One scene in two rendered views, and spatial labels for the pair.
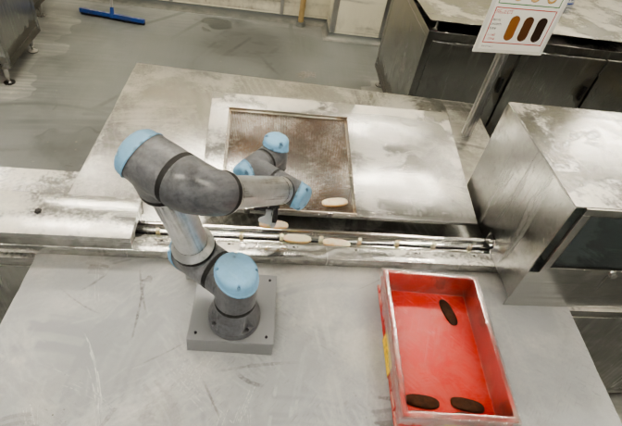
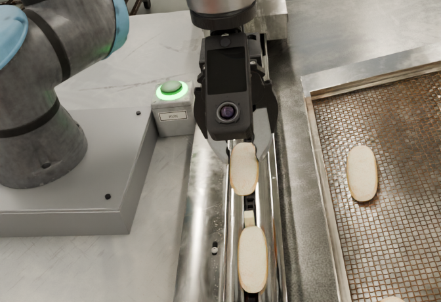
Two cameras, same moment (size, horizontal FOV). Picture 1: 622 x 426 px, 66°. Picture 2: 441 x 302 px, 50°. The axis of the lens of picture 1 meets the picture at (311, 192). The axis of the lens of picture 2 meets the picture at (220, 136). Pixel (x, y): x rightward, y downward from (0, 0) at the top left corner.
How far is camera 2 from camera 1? 1.49 m
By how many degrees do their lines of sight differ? 76
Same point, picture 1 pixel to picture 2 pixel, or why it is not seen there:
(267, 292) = (79, 194)
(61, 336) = not seen: hidden behind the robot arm
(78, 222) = not seen: outside the picture
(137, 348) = (60, 97)
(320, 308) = not seen: outside the picture
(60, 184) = not seen: outside the picture
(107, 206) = not seen: outside the picture
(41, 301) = (147, 26)
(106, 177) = (367, 10)
